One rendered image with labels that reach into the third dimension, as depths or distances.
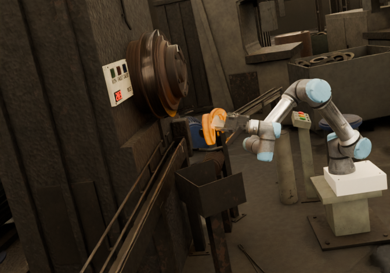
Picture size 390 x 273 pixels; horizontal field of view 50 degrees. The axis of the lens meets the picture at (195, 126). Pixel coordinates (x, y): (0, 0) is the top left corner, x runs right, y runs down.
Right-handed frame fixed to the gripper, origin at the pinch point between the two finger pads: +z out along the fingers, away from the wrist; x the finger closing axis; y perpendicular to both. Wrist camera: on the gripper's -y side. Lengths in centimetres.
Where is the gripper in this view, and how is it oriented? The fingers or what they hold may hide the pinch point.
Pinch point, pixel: (208, 125)
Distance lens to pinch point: 208.9
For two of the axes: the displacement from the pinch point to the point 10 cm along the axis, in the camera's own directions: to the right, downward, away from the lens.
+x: -1.6, 2.9, -9.4
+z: -9.8, -1.3, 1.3
